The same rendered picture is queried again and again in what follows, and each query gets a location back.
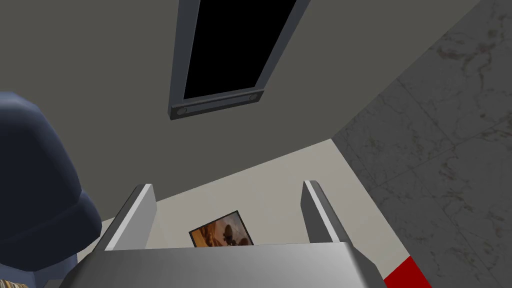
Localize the orange framed picture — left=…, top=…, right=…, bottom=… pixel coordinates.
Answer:
left=188, top=209, right=255, bottom=248

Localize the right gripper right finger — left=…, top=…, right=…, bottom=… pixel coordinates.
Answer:
left=300, top=179, right=353, bottom=245

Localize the dark blue armchair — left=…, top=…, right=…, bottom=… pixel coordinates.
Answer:
left=0, top=91, right=103, bottom=286

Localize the dark framed window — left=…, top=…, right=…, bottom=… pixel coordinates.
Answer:
left=167, top=0, right=312, bottom=121

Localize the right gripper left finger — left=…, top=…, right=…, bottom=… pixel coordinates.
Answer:
left=92, top=183, right=158, bottom=252

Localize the red block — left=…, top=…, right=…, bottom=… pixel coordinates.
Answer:
left=383, top=255, right=433, bottom=288

